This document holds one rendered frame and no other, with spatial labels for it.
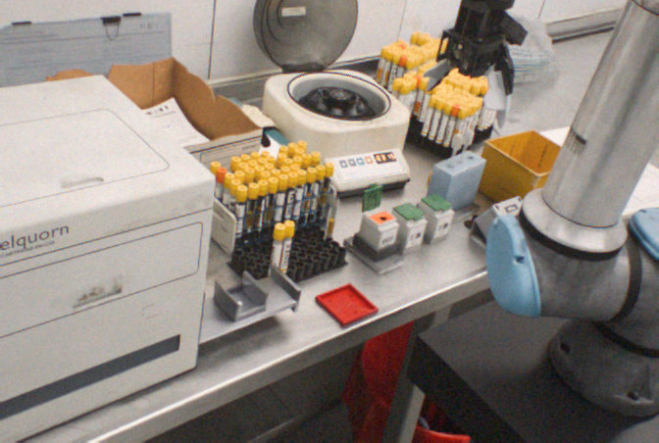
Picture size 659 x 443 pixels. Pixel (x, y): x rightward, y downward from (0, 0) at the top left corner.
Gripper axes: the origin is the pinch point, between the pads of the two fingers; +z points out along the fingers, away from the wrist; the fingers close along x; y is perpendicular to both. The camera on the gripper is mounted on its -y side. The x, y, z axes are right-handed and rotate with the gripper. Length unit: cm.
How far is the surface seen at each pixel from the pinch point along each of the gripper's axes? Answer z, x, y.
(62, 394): 16, 2, 76
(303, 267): 18.6, -0.5, 34.0
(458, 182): 13.5, 2.2, -0.8
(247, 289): 16.1, 0.7, 46.8
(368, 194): 10.4, -1.1, 20.4
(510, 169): 13.1, 4.9, -12.8
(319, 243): 18.7, -3.5, 27.4
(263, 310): 17, 5, 47
